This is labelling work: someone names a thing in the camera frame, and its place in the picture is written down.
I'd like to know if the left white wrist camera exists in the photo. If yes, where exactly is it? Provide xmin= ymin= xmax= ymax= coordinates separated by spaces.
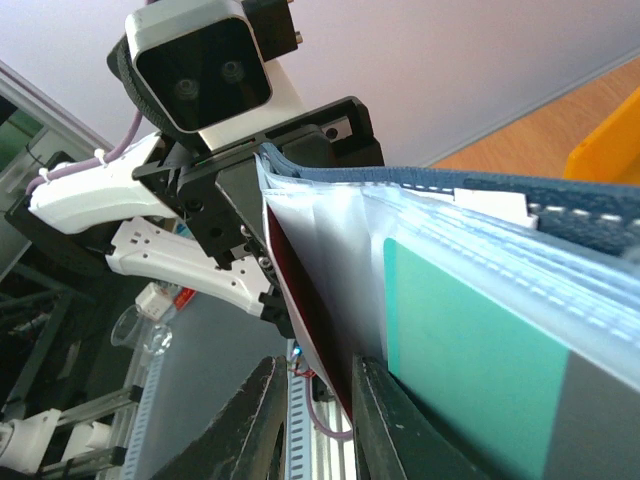
xmin=124 ymin=1 xmax=305 ymax=149

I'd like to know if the blue card holder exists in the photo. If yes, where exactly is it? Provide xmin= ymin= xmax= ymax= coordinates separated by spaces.
xmin=256 ymin=145 xmax=639 ymax=479

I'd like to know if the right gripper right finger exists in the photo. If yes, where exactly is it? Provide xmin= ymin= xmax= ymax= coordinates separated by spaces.
xmin=352 ymin=356 xmax=488 ymax=479

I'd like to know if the grey slotted cable duct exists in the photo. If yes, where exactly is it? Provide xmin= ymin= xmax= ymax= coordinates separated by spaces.
xmin=119 ymin=351 xmax=172 ymax=479

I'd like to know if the teal credit card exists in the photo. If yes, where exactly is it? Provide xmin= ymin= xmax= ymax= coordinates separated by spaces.
xmin=383 ymin=239 xmax=569 ymax=479

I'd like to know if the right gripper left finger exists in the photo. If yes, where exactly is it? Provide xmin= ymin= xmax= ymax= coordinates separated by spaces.
xmin=153 ymin=356 xmax=288 ymax=479

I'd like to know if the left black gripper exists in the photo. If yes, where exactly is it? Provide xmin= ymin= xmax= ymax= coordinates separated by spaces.
xmin=132 ymin=96 xmax=384 ymax=270

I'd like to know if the red credit card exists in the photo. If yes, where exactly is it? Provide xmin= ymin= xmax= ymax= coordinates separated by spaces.
xmin=263 ymin=205 xmax=353 ymax=419

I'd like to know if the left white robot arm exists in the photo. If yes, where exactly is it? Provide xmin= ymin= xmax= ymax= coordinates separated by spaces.
xmin=6 ymin=1 xmax=383 ymax=339

